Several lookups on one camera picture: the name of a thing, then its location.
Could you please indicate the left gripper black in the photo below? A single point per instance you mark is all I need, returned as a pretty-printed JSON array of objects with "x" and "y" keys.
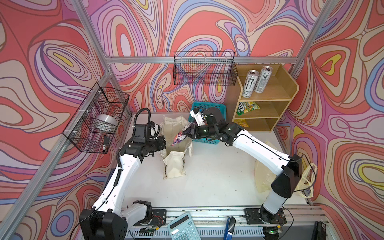
[{"x": 161, "y": 142}]

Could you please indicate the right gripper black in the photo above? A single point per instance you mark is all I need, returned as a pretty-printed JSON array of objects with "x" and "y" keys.
[{"x": 187, "y": 130}]

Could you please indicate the beige canvas tote bag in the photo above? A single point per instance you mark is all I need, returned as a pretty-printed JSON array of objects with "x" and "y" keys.
[{"x": 177, "y": 146}]

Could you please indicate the green snack packet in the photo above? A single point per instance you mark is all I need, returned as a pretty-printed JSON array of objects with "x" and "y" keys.
[{"x": 246, "y": 107}]

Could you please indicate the yellowish plastic grocery bag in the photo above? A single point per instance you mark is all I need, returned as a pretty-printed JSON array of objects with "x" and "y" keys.
[{"x": 305, "y": 188}]

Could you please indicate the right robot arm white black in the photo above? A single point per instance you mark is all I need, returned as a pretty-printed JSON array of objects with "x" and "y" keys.
[{"x": 210, "y": 124}]

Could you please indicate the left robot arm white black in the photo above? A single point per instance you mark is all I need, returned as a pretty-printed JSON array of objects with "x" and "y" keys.
[{"x": 106, "y": 219}]

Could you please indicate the silver tape roll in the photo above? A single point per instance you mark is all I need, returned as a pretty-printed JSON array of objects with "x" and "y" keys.
[{"x": 105, "y": 124}]

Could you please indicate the yellow chip packet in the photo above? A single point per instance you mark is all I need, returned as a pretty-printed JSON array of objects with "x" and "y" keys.
[{"x": 242, "y": 122}]

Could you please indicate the white Monster can left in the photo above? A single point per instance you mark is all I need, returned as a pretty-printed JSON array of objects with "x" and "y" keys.
[{"x": 250, "y": 83}]

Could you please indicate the teal calculator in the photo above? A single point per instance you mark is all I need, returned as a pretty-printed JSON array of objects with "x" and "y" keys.
[{"x": 183, "y": 228}]

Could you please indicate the wooden shelf unit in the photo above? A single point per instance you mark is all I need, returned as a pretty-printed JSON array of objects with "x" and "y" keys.
[{"x": 273, "y": 102}]

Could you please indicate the white energy can right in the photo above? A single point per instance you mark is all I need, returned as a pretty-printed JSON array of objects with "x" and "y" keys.
[{"x": 264, "y": 76}]

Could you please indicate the black device bottom right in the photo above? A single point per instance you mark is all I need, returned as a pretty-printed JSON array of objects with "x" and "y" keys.
[{"x": 319, "y": 231}]

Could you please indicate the black wire basket left wall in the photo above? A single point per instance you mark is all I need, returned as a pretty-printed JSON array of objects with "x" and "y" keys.
[{"x": 93, "y": 127}]

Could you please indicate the black wire basket wall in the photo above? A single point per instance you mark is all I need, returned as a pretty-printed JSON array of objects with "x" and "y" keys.
[
  {"x": 205, "y": 68},
  {"x": 93, "y": 127}
]

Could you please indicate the black wire basket back wall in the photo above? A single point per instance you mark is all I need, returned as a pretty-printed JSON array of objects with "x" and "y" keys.
[{"x": 205, "y": 68}]

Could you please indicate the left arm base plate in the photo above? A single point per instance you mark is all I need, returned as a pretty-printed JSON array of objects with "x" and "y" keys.
[{"x": 158, "y": 219}]

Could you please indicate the blue handled tool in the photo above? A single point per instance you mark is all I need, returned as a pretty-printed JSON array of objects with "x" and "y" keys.
[{"x": 230, "y": 228}]

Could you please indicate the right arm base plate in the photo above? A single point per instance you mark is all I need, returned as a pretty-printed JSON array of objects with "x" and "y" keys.
[{"x": 257, "y": 216}]

